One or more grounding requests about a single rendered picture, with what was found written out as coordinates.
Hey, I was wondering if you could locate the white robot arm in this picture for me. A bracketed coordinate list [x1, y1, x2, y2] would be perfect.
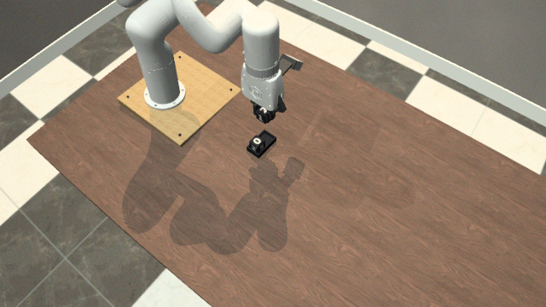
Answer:
[125, 0, 304, 110]

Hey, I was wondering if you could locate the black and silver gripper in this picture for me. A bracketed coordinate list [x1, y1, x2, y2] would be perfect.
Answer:
[241, 62, 287, 123]

